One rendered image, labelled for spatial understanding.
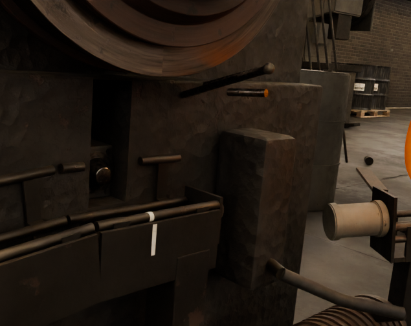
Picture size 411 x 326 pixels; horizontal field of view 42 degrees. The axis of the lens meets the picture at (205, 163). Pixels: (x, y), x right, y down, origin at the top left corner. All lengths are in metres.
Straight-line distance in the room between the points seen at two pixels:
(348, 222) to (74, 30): 0.52
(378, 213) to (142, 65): 0.46
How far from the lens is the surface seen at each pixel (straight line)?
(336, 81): 3.36
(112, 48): 0.58
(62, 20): 0.55
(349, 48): 12.59
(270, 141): 0.78
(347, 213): 0.86
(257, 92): 0.62
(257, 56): 0.97
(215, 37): 0.65
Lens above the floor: 0.91
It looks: 11 degrees down
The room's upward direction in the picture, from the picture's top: 5 degrees clockwise
